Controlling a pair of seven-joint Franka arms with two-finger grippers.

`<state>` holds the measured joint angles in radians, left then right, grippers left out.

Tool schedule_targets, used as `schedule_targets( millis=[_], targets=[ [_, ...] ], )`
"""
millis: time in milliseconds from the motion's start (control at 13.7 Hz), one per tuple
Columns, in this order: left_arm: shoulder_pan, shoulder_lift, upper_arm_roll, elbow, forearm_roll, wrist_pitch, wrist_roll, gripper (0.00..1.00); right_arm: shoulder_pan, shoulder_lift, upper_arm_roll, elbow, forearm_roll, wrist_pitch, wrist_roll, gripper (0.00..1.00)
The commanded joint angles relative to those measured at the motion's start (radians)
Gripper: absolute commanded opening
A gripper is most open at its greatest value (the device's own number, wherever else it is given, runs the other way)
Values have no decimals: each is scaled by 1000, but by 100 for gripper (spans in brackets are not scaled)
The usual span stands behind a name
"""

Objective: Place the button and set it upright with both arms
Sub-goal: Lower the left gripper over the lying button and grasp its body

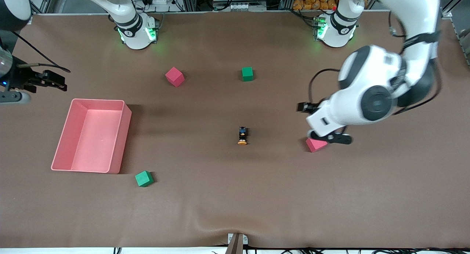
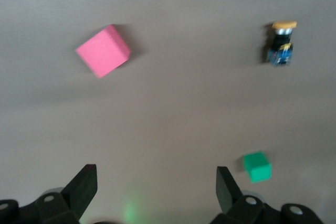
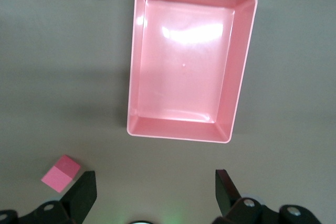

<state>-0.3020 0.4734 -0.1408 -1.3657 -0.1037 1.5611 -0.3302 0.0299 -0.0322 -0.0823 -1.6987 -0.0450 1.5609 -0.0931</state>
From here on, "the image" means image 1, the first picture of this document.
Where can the white connector strip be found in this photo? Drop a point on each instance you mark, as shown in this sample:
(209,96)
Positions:
(238,6)

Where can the green foam cube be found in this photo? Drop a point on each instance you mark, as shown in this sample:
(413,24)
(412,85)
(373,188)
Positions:
(144,178)
(247,74)

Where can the brown table mat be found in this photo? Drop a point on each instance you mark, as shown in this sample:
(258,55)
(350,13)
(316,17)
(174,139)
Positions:
(220,195)

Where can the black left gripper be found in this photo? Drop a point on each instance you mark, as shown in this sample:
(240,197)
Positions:
(307,107)

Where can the pink foam cube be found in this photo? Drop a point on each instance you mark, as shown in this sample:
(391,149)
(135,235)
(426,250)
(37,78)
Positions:
(174,76)
(315,145)

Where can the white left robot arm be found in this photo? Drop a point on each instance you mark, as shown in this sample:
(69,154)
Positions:
(371,96)

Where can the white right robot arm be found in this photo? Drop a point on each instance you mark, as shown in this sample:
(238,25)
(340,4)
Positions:
(128,30)

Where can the aluminium frame profile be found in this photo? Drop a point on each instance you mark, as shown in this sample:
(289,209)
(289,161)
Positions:
(46,2)
(464,41)
(190,0)

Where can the pink plastic bin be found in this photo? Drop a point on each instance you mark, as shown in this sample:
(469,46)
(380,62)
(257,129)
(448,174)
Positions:
(95,144)

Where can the metal clamp bracket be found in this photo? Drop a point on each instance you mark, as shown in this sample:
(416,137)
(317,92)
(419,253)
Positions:
(237,243)

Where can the orange snack packs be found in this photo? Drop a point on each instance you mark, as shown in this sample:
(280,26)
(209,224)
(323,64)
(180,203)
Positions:
(312,0)

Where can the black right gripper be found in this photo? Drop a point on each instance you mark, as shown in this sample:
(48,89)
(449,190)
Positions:
(21,79)

